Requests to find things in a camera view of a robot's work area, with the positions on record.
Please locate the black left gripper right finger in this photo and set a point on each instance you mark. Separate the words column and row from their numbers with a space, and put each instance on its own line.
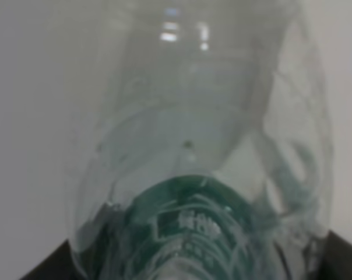
column 337, row 260

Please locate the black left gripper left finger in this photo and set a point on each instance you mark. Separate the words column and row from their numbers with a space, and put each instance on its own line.
column 57, row 266

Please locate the clear bottle with green label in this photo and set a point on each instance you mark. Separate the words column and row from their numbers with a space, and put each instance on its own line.
column 200, row 145

